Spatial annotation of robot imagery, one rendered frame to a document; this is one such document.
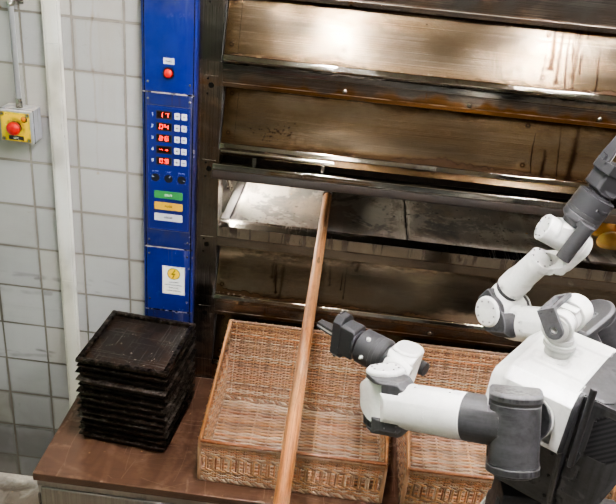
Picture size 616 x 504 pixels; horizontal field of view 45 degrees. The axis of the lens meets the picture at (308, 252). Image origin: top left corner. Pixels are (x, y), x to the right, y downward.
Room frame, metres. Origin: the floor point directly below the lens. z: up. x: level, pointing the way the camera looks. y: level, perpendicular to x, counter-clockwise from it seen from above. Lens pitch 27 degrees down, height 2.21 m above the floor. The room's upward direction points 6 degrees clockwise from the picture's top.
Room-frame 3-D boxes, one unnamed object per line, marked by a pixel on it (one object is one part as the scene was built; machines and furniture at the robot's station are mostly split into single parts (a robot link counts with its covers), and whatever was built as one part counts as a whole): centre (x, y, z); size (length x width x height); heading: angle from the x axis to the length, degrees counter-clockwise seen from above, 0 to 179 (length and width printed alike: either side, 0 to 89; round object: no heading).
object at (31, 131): (2.15, 0.90, 1.46); 0.10 x 0.07 x 0.10; 88
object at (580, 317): (1.28, -0.52, 1.46); 0.10 x 0.07 x 0.09; 143
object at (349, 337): (1.56, -0.14, 1.19); 0.12 x 0.10 x 0.13; 53
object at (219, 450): (1.89, -0.02, 0.72); 0.56 x 0.49 x 0.28; 87
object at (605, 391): (1.24, -0.57, 1.26); 0.34 x 0.30 x 0.36; 143
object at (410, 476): (1.86, -0.62, 0.72); 0.56 x 0.49 x 0.28; 88
